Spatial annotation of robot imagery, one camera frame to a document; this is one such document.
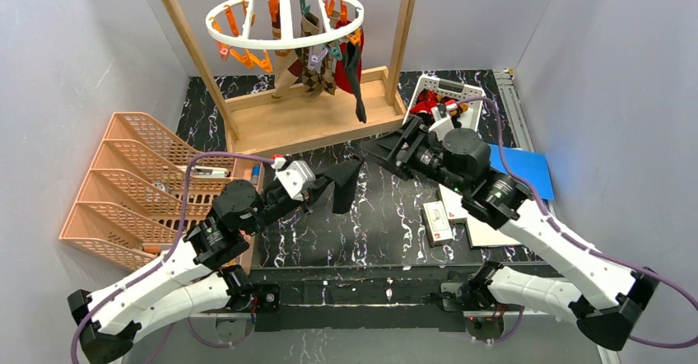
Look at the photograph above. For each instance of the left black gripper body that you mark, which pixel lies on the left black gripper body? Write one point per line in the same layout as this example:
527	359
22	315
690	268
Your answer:
314	191

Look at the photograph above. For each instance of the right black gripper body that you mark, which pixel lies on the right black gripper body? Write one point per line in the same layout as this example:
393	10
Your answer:
407	148

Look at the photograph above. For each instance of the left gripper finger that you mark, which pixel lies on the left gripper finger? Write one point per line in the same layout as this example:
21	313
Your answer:
318	180
315	191

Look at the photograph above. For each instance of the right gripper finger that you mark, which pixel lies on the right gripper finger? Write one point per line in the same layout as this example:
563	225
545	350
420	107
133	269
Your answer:
399	139
384	158

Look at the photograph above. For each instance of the black sock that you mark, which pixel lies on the black sock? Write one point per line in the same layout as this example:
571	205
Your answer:
345	175
351	62

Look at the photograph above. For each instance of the orange clothes peg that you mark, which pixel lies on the orange clothes peg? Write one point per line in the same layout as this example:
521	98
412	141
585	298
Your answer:
250	60

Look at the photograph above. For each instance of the white round clip hanger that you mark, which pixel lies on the white round clip hanger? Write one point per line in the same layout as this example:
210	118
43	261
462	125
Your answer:
285	15

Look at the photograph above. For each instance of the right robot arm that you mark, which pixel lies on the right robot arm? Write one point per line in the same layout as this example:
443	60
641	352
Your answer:
604	300

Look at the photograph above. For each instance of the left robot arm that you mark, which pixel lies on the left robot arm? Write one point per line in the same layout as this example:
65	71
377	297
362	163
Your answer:
193	275

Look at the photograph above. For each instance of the blue grey stamp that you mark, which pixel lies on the blue grey stamp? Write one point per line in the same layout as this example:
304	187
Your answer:
255	174

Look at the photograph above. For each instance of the white perforated laundry basket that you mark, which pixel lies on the white perforated laundry basket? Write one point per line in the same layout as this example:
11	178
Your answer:
462	102

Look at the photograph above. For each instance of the small white red box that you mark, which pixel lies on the small white red box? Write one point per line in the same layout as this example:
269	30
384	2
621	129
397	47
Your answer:
437	224

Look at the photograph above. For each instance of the white stapler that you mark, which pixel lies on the white stapler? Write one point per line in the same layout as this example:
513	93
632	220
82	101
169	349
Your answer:
210	172

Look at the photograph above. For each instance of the red sock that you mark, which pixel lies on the red sock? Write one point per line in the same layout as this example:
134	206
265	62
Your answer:
341	79

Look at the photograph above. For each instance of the brown argyle sock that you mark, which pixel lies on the brown argyle sock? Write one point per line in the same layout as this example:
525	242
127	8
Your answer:
315	82

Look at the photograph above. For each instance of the white flat board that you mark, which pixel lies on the white flat board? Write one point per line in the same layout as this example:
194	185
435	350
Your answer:
479	233

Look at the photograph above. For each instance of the beige sock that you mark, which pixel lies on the beige sock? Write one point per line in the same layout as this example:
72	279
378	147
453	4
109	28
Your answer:
287	70

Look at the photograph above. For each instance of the blue folder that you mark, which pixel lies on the blue folder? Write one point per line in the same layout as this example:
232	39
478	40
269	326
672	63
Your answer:
532	167

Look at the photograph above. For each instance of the peach mesh file organizer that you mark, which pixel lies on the peach mesh file organizer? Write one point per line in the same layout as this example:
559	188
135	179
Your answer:
134	198

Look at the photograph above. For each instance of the striped sock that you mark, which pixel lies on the striped sock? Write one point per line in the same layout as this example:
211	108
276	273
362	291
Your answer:
275	23

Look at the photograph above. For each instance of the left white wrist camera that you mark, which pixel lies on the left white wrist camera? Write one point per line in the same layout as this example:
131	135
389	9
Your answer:
293	175

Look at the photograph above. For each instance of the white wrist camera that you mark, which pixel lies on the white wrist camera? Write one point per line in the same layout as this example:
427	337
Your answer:
443	122
293	175

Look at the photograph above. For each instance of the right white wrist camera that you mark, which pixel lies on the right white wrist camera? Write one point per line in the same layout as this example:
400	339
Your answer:
443	122

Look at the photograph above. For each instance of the wooden hanger rack frame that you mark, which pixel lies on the wooden hanger rack frame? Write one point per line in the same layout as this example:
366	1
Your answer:
259	125

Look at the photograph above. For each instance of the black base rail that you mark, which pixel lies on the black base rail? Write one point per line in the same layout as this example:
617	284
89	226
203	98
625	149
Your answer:
275	299

